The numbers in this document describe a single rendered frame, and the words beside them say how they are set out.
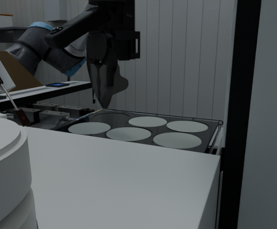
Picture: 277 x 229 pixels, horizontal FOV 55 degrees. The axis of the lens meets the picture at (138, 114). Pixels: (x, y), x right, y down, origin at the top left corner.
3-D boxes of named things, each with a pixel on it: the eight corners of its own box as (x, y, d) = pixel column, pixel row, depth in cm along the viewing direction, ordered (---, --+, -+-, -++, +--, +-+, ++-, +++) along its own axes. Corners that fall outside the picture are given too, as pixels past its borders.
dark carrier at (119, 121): (218, 124, 69) (218, 121, 68) (188, 186, 38) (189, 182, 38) (103, 112, 82) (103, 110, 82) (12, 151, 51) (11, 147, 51)
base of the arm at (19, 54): (-10, 56, 106) (6, 38, 110) (20, 81, 116) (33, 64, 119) (7, 54, 96) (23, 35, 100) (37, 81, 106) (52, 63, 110)
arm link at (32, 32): (15, 48, 113) (33, 27, 119) (43, 67, 117) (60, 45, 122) (15, 35, 103) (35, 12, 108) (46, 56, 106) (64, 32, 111)
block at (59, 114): (70, 122, 76) (69, 112, 75) (62, 125, 73) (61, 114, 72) (47, 119, 79) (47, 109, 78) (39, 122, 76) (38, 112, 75)
